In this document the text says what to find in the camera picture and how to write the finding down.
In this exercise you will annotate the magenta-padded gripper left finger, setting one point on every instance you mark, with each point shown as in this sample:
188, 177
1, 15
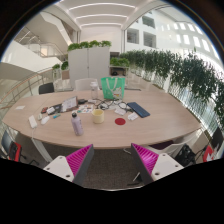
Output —
71, 163

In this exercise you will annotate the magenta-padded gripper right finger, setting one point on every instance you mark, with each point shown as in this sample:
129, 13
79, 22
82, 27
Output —
154, 162

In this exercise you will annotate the black backpack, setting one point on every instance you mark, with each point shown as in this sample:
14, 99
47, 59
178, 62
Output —
185, 155

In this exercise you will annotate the lilac drink bottle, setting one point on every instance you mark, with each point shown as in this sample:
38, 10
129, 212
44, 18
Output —
77, 123

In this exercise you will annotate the white adapter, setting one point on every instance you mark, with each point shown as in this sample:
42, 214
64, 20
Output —
45, 120

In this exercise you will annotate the white paper packet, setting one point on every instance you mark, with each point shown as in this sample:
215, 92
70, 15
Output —
132, 116

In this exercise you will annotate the flat round red coaster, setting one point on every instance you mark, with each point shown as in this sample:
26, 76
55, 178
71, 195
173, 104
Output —
120, 121

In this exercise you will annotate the cream yellow cup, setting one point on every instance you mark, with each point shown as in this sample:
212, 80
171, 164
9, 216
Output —
98, 116

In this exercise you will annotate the dark blue notebook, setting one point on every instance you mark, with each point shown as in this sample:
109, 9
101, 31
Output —
138, 109

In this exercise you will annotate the white power strip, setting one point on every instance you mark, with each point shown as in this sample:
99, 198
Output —
32, 121

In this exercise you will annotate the open paper booklet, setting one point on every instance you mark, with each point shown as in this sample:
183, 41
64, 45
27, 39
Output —
69, 104

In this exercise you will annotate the red and black chair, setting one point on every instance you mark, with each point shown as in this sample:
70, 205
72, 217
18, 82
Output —
10, 148

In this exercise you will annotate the clear plastic bottle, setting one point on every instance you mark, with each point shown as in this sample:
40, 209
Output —
94, 90

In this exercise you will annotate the black office chair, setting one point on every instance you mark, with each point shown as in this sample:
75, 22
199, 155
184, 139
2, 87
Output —
46, 88

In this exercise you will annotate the white chair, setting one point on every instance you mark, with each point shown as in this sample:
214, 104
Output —
86, 84

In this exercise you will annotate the green and white tote bag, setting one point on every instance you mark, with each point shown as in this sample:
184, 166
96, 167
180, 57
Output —
113, 87

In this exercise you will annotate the staircase railing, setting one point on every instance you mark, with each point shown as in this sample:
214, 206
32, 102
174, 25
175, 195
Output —
25, 85

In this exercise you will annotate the hanging green plant row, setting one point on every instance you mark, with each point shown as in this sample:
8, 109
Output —
180, 73

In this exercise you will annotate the wooden plant shelf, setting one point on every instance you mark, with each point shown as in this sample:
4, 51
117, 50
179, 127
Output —
119, 65

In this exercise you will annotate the white cabinet with plants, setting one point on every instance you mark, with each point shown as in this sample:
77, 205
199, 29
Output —
89, 60

